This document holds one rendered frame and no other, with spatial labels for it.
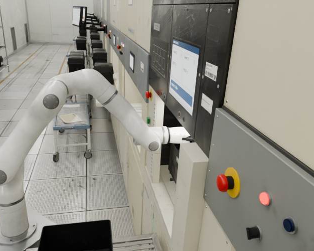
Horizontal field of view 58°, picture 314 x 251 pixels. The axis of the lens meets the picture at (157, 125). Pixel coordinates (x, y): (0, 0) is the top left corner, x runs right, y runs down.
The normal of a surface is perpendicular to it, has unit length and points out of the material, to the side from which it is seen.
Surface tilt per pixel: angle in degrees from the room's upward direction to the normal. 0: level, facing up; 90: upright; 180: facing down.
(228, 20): 90
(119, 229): 0
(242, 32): 90
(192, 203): 90
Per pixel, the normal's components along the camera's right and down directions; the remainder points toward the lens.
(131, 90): 0.22, 0.38
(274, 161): -0.97, 0.04
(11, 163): 0.57, 0.03
